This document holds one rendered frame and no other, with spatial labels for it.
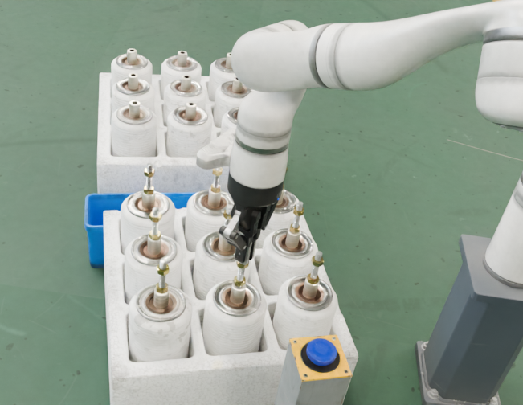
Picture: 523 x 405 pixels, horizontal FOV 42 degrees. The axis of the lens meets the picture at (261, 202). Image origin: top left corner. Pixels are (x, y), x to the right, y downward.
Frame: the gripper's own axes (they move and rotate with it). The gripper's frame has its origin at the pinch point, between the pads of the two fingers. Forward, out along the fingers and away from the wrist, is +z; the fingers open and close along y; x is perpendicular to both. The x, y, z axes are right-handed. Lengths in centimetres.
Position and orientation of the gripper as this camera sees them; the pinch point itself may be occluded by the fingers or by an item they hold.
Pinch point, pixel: (245, 249)
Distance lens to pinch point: 99.6
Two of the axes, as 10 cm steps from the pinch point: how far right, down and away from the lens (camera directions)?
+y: 5.2, -4.7, 7.1
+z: -1.3, 7.8, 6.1
